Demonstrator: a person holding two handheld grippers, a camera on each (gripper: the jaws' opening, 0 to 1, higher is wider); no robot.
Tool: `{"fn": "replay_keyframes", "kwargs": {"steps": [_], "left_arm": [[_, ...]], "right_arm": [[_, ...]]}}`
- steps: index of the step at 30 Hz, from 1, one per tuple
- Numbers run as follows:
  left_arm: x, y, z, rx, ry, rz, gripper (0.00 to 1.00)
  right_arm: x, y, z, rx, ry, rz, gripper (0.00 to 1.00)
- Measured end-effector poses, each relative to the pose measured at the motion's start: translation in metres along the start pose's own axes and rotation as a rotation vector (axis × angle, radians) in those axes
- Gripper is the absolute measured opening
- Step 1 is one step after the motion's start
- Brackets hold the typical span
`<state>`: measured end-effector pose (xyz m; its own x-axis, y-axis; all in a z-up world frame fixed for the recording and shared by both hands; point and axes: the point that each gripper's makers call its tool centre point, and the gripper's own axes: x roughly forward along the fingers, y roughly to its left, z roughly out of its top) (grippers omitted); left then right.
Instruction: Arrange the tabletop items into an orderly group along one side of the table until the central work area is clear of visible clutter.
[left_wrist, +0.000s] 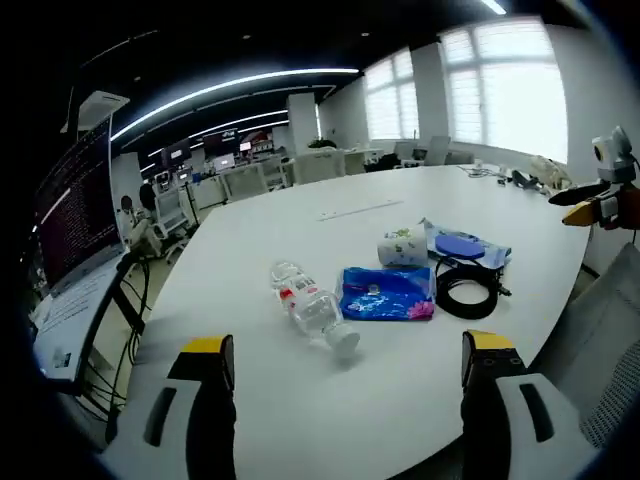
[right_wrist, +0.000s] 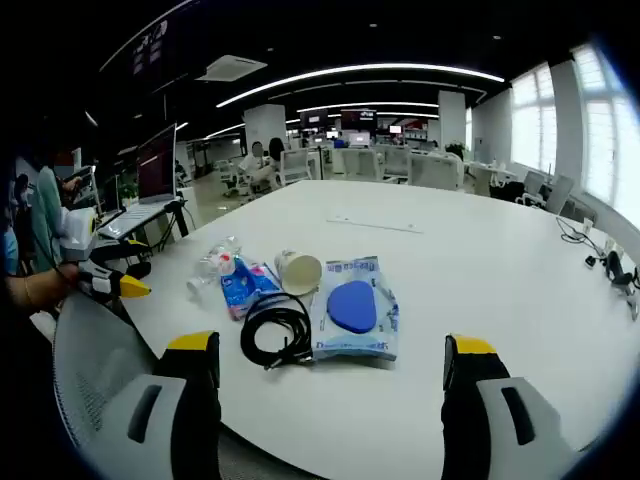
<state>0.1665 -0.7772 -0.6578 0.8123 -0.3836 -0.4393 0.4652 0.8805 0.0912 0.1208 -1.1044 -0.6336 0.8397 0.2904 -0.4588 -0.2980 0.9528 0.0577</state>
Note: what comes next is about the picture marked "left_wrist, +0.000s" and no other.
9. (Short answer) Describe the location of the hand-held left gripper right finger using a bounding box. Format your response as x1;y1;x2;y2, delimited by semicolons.
459;328;601;480

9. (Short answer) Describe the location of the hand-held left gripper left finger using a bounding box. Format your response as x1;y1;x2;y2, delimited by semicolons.
102;335;237;480

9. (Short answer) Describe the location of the white blue wipes packet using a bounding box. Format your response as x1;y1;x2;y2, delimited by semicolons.
418;216;514;271

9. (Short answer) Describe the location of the black cable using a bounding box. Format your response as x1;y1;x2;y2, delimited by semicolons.
433;258;514;321

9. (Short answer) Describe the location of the clear plastic water bottle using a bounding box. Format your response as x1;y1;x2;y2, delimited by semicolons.
269;259;362;365

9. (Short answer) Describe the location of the blue tissue pack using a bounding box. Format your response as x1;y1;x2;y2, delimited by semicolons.
335;265;437;321

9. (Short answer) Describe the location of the white paper cup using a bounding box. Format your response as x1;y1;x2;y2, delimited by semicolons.
375;227;432;269

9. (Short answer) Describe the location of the group of white office chairs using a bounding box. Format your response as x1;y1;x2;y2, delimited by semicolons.
149;134;476;266

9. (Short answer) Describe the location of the beige cloth bundle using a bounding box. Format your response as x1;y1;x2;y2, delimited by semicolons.
529;154;572;190

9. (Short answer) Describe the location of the black device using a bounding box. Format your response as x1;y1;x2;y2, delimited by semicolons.
511;169;545;195

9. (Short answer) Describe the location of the grey mesh office chair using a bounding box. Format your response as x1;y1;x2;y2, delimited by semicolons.
529;242;640;451

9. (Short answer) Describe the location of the wide window with blinds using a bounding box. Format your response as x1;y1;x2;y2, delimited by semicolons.
439;19;569;164

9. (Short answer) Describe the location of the black bag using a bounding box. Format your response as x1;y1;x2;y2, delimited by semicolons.
363;153;402;172

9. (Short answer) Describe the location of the narrow window with blinds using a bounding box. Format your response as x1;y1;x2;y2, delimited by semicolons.
364;49;419;142

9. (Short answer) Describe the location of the white table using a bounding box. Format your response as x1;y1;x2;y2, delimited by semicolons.
102;164;594;480

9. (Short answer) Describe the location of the row of lit monitors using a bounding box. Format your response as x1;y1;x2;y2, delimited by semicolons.
139;127;275;187

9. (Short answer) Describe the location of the ceiling air conditioner panel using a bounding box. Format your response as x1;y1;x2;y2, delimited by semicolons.
77;89;131;122

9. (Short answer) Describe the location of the long ceiling light strip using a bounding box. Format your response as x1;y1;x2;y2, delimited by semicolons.
109;68;361;142

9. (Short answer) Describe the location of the tangled white cable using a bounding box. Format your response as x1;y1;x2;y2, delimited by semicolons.
455;163;502;180

